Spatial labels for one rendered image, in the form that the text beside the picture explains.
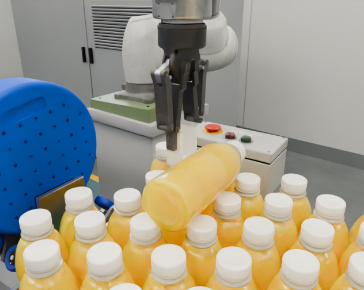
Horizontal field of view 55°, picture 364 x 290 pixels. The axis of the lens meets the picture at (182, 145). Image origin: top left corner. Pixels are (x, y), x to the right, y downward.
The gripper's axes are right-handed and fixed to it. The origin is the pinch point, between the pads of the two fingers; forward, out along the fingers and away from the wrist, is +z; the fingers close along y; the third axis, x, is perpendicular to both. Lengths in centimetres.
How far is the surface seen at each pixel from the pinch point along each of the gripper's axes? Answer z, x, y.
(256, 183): 2.9, 14.3, 0.8
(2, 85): -10.2, -25.3, 15.5
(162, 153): 3.6, -5.6, -1.8
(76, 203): 3.4, -5.0, 19.6
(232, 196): 2.7, 13.0, 6.5
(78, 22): -6, -196, -149
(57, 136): 0.5, -22.4, 8.6
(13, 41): 39, -509, -284
